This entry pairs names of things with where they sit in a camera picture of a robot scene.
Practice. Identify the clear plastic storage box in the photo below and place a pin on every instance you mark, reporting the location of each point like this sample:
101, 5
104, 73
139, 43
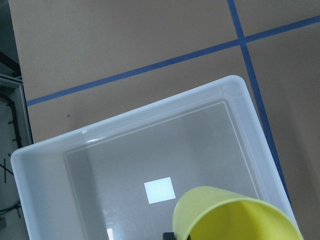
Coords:
121, 178

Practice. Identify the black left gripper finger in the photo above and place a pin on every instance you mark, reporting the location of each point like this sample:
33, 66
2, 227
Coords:
168, 236

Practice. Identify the yellow plastic cup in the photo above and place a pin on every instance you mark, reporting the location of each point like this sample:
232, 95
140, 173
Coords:
210, 213

